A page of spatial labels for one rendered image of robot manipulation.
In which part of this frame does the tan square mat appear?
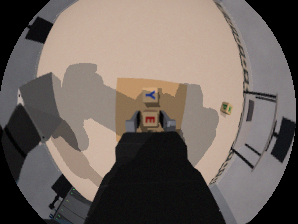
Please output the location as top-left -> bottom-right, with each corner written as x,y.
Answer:
115,78 -> 187,142

